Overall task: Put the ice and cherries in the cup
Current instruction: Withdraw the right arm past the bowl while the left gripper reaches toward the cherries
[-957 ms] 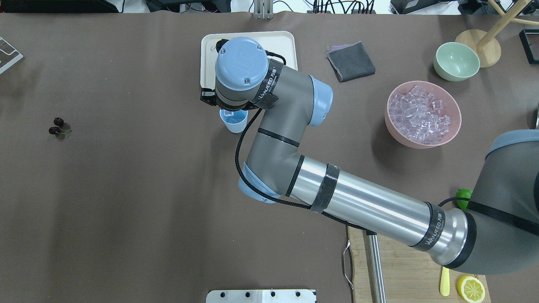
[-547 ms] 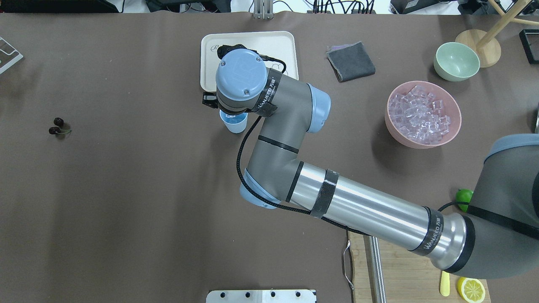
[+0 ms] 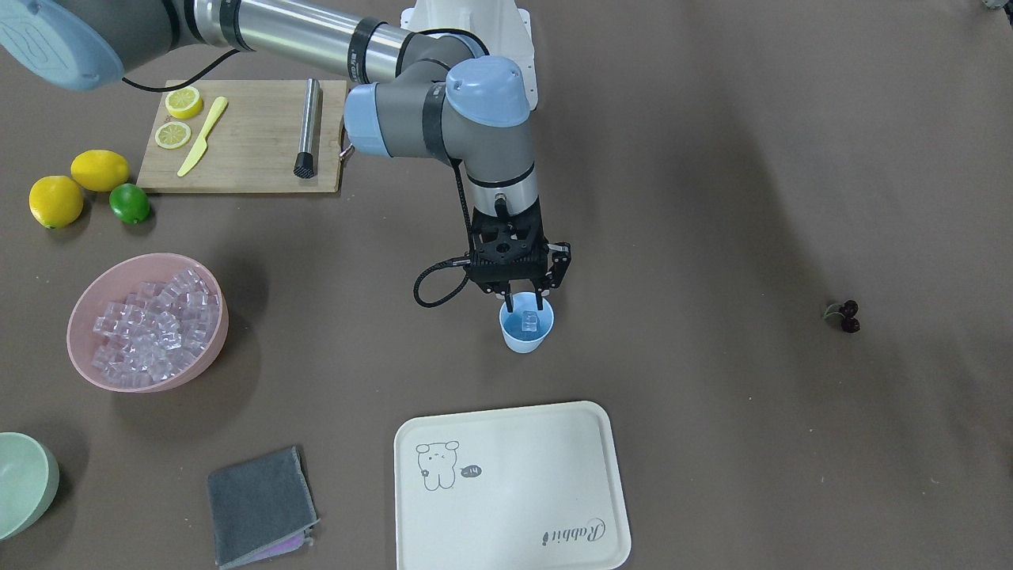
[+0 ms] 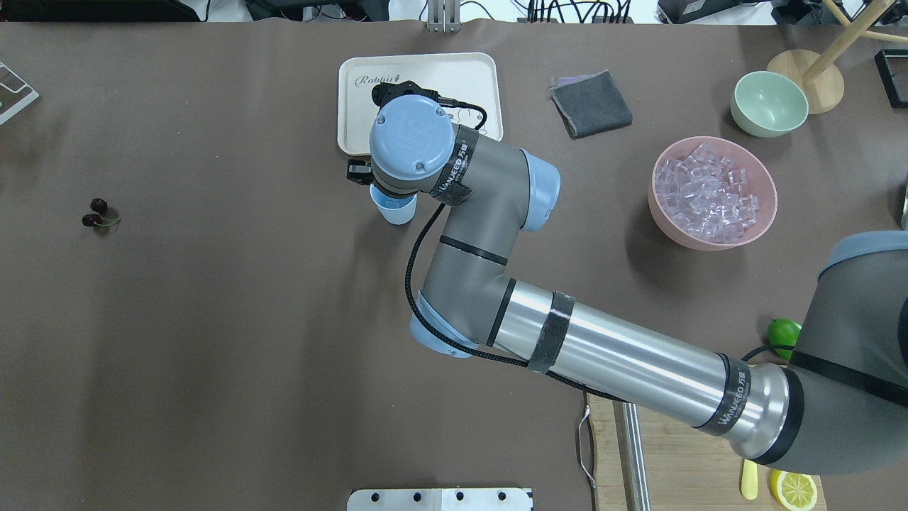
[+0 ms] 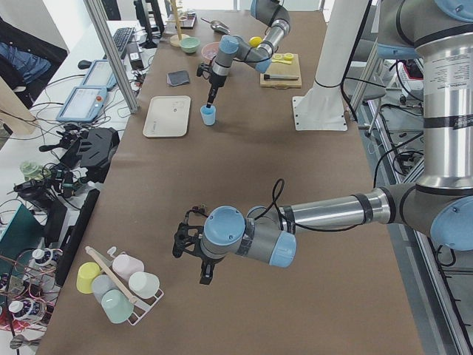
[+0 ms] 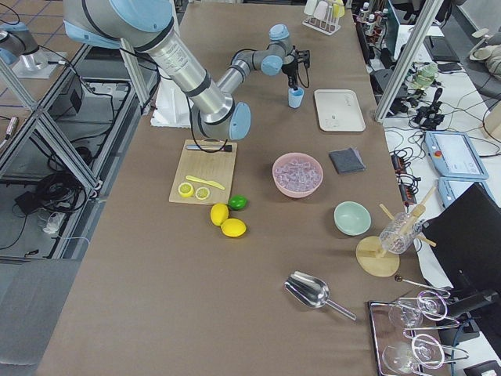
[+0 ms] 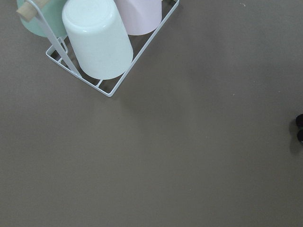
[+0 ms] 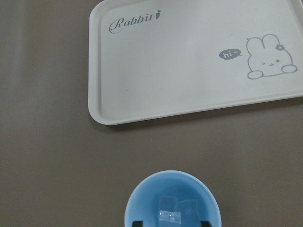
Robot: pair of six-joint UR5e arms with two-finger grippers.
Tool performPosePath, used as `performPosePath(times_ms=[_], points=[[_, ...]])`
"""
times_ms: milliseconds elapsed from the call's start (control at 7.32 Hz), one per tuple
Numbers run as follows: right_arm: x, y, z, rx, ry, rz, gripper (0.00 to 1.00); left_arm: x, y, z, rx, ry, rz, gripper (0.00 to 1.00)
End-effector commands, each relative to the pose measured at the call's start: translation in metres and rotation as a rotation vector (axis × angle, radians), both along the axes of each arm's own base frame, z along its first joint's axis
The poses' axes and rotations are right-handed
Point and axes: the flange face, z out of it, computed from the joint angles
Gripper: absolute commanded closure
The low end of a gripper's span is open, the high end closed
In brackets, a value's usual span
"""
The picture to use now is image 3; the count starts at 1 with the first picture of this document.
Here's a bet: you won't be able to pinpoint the yellow lemon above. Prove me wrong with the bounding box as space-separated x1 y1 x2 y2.
28 176 84 230
71 149 131 192

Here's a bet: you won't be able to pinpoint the dark cherries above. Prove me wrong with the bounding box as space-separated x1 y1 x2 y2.
822 299 861 333

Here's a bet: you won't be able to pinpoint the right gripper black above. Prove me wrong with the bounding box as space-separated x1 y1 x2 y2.
465 199 572 314

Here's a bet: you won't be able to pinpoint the pink bowl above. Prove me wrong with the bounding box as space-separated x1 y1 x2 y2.
66 253 229 393

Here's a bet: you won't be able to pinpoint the wooden cutting board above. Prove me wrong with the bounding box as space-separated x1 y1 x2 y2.
136 80 348 194

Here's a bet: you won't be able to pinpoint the light blue plastic cup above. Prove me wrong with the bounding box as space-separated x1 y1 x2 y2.
499 291 555 354

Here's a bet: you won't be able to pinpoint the mint green bowl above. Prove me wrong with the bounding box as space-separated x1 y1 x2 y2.
1 432 60 541

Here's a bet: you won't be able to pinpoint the yellow plastic knife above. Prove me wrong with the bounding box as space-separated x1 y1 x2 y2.
175 97 229 177

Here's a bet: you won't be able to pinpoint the metal muddler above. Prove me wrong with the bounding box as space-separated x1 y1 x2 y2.
293 77 322 178

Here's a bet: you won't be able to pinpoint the clear ice cubes pile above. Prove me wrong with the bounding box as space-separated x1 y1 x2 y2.
91 267 222 389

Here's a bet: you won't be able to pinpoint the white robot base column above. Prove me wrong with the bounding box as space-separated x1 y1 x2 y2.
400 1 539 109

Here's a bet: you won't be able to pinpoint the cream plastic tray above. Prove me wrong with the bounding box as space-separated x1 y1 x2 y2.
393 401 631 569

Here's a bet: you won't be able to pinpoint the lemon slice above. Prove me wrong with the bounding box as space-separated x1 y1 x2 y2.
164 85 203 120
153 120 192 150

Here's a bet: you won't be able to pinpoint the green lime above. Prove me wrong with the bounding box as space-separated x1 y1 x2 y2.
108 183 151 224

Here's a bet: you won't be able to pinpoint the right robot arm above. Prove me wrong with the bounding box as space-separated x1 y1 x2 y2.
1 1 572 311

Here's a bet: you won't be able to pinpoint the grey folded cloth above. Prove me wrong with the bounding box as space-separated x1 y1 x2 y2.
207 445 318 569

